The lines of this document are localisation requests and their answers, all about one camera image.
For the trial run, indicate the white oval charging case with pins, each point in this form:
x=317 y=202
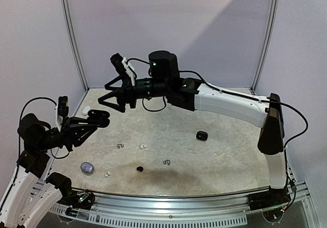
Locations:
x=85 y=110

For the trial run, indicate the aluminium right corner post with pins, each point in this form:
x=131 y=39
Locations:
x=266 y=43

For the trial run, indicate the silver earbud right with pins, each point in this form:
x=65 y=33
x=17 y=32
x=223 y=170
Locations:
x=167 y=162

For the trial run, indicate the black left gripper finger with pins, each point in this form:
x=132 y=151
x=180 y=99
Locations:
x=84 y=133
x=78 y=120

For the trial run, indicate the white earbud lower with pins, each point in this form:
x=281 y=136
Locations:
x=107 y=174

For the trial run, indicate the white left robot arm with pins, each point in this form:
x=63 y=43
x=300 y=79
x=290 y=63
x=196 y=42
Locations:
x=38 y=138

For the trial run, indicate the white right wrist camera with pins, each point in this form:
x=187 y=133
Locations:
x=124 y=69

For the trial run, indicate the glossy black earbud charging case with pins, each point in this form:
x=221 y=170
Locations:
x=202 y=136

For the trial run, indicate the white perforated cable tray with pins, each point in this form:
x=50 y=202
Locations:
x=108 y=218

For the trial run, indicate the small black case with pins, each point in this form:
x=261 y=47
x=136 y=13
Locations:
x=100 y=118

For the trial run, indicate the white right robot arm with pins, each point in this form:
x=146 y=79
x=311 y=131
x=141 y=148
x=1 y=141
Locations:
x=196 y=94

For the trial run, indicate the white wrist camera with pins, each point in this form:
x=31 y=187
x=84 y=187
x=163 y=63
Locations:
x=124 y=69
x=61 y=110

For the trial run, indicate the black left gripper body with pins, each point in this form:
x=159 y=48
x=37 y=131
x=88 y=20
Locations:
x=68 y=138

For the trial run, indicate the black ring earbud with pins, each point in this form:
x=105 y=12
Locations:
x=140 y=169

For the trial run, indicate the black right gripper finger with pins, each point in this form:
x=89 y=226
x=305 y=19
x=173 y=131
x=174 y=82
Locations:
x=120 y=102
x=109 y=85

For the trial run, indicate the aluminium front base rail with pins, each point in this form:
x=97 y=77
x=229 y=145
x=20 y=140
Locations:
x=300 y=214

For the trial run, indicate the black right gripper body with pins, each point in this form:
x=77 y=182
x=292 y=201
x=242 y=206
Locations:
x=129 y=92

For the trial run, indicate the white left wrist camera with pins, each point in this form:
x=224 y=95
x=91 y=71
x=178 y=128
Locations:
x=61 y=110

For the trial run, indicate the aluminium left corner post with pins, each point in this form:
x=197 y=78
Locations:
x=73 y=44

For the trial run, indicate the aluminium corner post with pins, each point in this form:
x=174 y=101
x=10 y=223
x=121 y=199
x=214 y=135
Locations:
x=73 y=44
x=266 y=43

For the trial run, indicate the silver blue charging case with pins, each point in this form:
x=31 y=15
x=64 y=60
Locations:
x=87 y=168

